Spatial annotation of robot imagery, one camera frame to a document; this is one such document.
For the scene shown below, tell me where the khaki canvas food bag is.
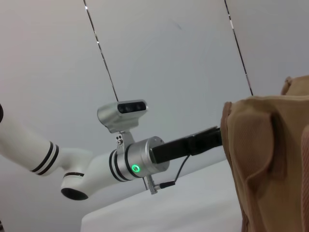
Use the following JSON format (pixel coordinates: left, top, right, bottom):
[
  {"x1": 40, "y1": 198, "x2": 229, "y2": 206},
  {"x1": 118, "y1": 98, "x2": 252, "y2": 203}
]
[{"x1": 220, "y1": 75, "x2": 309, "y2": 232}]

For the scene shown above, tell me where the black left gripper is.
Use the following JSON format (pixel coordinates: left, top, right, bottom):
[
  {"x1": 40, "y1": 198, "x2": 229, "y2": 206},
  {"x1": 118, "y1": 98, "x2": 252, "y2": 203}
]
[{"x1": 150, "y1": 126, "x2": 224, "y2": 166}]

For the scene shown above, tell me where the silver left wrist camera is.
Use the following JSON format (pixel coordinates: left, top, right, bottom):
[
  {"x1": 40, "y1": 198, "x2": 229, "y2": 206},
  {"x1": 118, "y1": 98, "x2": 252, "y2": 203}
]
[{"x1": 97, "y1": 99, "x2": 149, "y2": 155}]

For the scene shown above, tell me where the left gripper cable with plugs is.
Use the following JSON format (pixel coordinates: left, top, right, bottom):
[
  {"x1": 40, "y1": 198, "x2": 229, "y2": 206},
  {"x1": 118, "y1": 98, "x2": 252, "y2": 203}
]
[{"x1": 144, "y1": 154, "x2": 192, "y2": 195}]

